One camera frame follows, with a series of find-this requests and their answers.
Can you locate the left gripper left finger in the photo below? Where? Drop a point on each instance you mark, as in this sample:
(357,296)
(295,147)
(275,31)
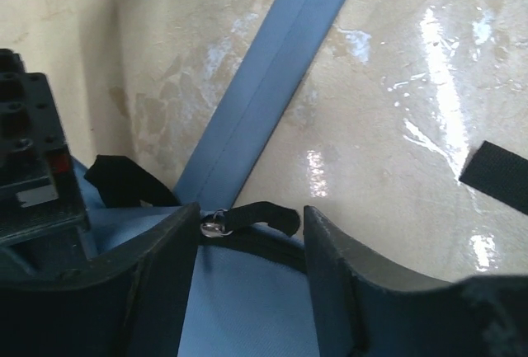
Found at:
(129,301)

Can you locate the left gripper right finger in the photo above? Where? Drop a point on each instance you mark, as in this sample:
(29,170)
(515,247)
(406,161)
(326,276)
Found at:
(364,304)

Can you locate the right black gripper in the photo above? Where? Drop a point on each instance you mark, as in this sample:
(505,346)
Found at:
(44,223)

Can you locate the blue student backpack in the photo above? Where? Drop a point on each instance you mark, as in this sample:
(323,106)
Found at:
(404,122)

